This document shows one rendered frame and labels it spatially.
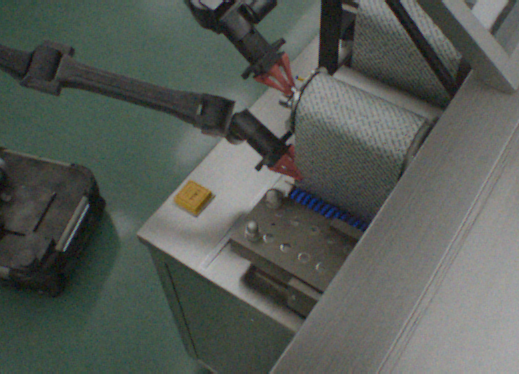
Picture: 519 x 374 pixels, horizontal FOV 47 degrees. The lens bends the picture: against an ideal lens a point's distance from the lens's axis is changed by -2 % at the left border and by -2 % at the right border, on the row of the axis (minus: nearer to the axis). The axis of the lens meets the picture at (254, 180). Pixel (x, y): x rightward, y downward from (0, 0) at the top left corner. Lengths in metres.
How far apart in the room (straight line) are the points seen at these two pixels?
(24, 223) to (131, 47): 1.32
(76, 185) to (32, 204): 0.19
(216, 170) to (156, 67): 1.70
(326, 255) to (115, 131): 1.85
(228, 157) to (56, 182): 1.09
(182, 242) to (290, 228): 0.29
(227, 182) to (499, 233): 0.85
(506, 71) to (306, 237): 0.70
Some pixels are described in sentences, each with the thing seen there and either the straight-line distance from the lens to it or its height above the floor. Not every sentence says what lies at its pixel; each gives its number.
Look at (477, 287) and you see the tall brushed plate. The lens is 0.86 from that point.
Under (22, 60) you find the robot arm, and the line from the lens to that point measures 1.45.
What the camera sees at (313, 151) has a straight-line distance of 1.29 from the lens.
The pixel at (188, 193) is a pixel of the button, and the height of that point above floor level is 0.92.
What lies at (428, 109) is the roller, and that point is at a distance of 1.32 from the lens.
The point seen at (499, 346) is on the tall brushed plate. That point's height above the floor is 1.44.
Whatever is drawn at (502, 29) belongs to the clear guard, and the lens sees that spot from 0.82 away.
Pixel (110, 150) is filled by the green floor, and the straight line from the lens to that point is 2.93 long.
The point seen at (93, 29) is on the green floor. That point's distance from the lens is 3.59.
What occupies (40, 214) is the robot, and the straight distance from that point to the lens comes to 2.48.
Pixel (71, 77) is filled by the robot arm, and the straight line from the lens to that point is 1.37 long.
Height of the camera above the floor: 2.18
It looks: 54 degrees down
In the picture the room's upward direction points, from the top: 4 degrees counter-clockwise
